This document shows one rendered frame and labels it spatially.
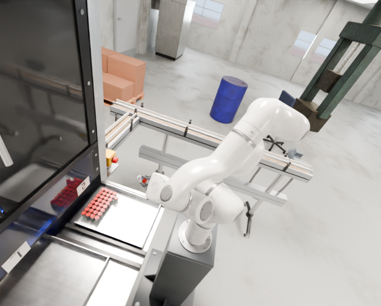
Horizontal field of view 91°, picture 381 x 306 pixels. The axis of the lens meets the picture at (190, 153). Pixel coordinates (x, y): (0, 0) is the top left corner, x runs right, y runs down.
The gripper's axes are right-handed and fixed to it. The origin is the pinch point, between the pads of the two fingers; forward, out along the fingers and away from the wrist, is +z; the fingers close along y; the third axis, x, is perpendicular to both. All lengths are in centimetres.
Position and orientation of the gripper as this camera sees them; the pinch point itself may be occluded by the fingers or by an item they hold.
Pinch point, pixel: (146, 181)
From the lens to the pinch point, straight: 78.9
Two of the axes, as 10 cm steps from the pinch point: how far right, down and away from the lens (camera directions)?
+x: 6.3, 2.6, 7.4
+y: -3.0, 9.5, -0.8
